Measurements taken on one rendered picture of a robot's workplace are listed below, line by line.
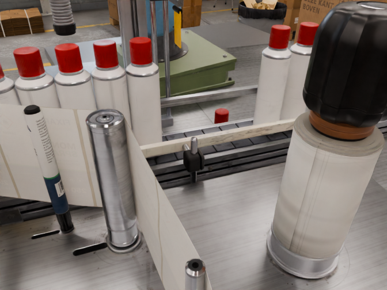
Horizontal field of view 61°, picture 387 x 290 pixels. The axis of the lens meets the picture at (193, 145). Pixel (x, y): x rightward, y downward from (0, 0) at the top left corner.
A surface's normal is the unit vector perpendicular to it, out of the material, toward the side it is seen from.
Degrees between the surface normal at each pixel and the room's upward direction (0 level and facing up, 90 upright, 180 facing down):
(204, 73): 90
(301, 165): 87
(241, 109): 0
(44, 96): 90
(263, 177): 0
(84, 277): 0
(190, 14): 90
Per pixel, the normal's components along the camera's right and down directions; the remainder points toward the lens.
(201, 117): 0.01, -0.83
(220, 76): 0.50, 0.50
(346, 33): -0.70, 0.00
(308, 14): -0.93, 0.19
